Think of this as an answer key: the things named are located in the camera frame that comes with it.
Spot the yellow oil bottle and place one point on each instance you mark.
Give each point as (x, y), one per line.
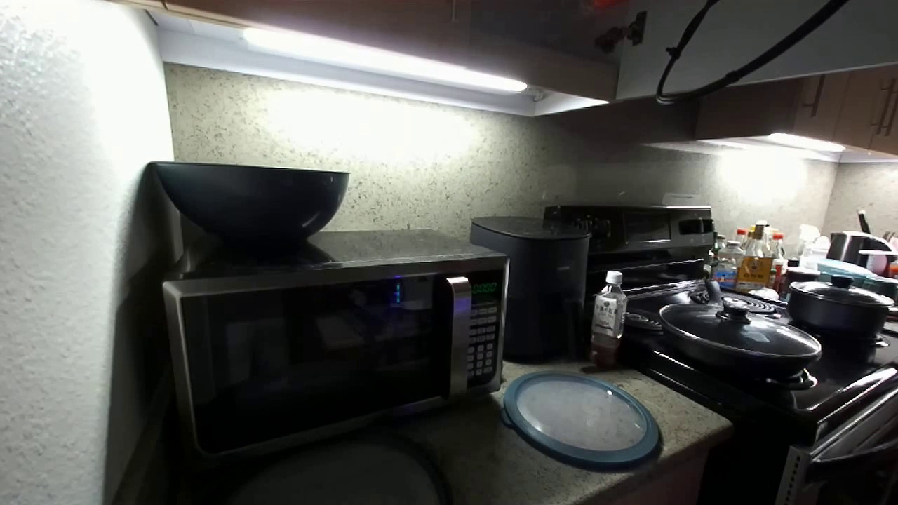
(754, 269)

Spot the wooden cabinet over stove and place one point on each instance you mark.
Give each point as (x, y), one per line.
(747, 113)

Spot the short under-cabinet light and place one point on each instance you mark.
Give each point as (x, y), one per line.
(787, 144)

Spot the dark blue bowl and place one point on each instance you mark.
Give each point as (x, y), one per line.
(248, 201)

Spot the small bottle with white cap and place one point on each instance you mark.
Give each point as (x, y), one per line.
(606, 318)

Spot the black stove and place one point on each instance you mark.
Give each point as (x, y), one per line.
(842, 412)

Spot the black pot with lid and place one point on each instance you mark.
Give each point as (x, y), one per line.
(836, 314)

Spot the blue-rimmed round lid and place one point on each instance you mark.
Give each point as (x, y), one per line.
(580, 423)

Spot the small dark countertop appliance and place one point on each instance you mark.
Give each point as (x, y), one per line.
(859, 249)

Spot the red-capped sauce bottle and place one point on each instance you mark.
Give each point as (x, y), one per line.
(779, 269)

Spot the black frying pan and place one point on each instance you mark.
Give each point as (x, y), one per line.
(738, 373)

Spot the wooden base cabinet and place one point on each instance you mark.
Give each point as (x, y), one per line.
(675, 478)

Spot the long under-cabinet light bar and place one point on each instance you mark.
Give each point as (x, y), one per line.
(375, 57)

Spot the black and silver microwave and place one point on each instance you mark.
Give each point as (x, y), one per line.
(317, 354)

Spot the clear glass bottle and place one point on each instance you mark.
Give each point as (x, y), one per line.
(728, 269)

